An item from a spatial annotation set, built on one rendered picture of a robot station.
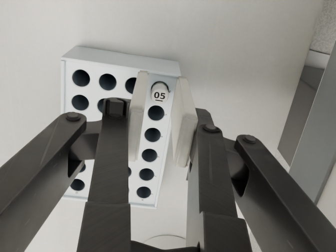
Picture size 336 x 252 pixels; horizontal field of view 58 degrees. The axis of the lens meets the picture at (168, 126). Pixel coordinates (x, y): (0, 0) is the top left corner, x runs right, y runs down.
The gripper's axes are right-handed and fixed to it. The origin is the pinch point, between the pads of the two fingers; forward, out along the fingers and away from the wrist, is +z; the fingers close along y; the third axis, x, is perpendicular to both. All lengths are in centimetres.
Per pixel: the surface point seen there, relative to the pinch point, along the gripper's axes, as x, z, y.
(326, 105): 2.5, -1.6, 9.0
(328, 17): 5, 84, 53
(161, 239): -17.7, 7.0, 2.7
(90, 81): -0.1, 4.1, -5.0
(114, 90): -0.5, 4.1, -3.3
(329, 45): -4, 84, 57
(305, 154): -0.8, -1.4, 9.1
